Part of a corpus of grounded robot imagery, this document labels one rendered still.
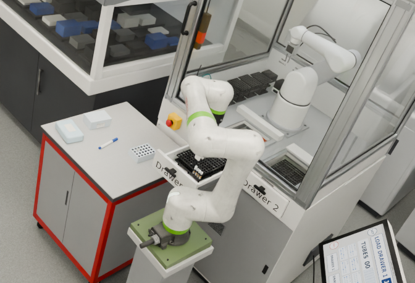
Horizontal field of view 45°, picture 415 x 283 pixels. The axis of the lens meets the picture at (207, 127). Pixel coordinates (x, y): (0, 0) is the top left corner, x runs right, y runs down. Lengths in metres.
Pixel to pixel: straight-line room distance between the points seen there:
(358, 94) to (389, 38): 0.26
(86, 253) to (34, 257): 0.40
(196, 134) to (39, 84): 1.90
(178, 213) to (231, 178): 0.29
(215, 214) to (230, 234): 0.71
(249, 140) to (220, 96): 0.42
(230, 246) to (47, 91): 1.57
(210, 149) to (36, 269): 1.58
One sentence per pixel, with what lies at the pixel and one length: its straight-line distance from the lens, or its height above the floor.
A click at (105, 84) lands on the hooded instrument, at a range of 3.01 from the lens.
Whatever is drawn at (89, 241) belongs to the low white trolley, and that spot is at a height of 0.35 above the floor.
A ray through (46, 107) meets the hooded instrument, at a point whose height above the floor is 0.39.
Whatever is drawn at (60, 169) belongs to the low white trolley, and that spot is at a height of 0.60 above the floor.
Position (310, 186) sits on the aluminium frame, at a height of 1.07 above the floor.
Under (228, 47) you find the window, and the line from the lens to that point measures 2.49.
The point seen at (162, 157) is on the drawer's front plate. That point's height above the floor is 0.91.
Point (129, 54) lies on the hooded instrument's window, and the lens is 3.05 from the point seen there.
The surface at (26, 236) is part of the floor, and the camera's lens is 3.23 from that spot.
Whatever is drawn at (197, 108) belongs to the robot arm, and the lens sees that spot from 1.94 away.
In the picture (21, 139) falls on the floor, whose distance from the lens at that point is 3.90.
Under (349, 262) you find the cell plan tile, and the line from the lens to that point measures 2.15.
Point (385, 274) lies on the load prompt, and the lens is 2.05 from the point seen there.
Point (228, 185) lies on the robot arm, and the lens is 1.99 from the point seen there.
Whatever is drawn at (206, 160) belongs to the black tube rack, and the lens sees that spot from 2.56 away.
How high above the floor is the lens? 2.42
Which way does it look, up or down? 33 degrees down
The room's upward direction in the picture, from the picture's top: 19 degrees clockwise
